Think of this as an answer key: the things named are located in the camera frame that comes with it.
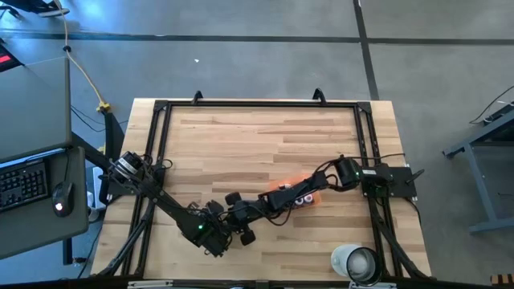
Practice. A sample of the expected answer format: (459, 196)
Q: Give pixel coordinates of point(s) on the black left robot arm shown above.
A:
(168, 204)

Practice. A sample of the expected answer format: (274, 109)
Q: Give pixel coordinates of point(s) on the black device with red light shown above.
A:
(6, 58)

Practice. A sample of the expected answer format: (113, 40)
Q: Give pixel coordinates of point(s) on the black desk leg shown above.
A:
(113, 136)

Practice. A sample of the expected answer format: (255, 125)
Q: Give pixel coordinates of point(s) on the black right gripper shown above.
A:
(245, 216)

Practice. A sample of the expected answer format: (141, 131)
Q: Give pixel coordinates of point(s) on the black aluminium table frame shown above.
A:
(261, 103)

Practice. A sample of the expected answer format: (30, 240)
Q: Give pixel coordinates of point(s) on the grey metal stand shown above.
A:
(478, 188)

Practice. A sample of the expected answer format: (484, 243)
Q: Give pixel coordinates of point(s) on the white cylindrical cup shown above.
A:
(341, 259)

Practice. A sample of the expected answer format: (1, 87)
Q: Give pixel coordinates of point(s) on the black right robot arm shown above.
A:
(297, 190)

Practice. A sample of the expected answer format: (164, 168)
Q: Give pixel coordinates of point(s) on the small teal food coloring bottle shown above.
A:
(284, 186)

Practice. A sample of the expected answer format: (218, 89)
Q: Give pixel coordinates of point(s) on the grey metal bracket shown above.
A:
(148, 285)
(385, 286)

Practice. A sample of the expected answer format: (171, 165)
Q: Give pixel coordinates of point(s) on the black computer mouse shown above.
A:
(62, 196)

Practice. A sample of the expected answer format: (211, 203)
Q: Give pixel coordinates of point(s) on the light grey desk surface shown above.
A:
(32, 108)

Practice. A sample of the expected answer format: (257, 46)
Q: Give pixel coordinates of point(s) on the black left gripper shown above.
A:
(219, 229)

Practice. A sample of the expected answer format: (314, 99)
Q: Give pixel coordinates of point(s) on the striped black orange block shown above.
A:
(502, 279)

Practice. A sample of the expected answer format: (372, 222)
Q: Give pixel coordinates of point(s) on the dark grey desk surface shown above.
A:
(40, 237)

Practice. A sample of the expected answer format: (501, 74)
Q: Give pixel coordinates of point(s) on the black backlit keyboard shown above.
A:
(24, 184)

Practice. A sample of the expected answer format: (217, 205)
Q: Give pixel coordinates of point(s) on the orange translucent plastic bin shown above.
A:
(274, 186)

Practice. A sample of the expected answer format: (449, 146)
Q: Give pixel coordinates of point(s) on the black frame clamp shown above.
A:
(319, 96)
(197, 97)

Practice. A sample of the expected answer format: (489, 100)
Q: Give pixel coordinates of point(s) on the large red food coloring bottle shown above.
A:
(308, 198)

